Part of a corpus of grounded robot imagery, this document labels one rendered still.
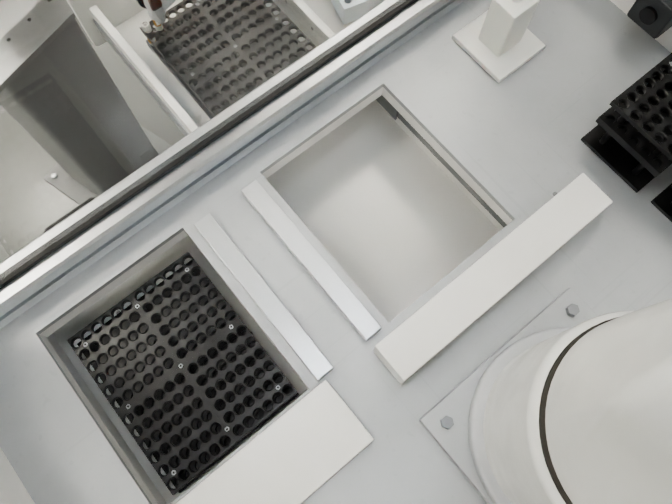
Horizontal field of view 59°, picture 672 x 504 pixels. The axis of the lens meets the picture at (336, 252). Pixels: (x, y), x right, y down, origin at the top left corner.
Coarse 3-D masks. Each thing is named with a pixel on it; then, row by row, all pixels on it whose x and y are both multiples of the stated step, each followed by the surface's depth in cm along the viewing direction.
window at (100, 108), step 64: (0, 0) 38; (64, 0) 41; (128, 0) 45; (192, 0) 49; (256, 0) 55; (320, 0) 61; (384, 0) 70; (0, 64) 42; (64, 64) 46; (128, 64) 50; (192, 64) 56; (256, 64) 63; (0, 128) 46; (64, 128) 51; (128, 128) 57; (192, 128) 64; (0, 192) 52; (64, 192) 58; (128, 192) 65; (0, 256) 59
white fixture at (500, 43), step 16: (496, 0) 70; (512, 0) 70; (528, 0) 70; (480, 16) 79; (496, 16) 72; (512, 16) 70; (528, 16) 72; (464, 32) 78; (480, 32) 76; (496, 32) 73; (512, 32) 72; (528, 32) 78; (464, 48) 77; (480, 48) 77; (496, 48) 75; (512, 48) 77; (528, 48) 77; (480, 64) 77; (496, 64) 76; (512, 64) 76; (496, 80) 76
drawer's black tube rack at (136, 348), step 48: (192, 288) 76; (96, 336) 71; (144, 336) 71; (192, 336) 71; (240, 336) 71; (144, 384) 69; (192, 384) 69; (240, 384) 72; (288, 384) 69; (144, 432) 67; (192, 432) 67; (240, 432) 70; (192, 480) 68
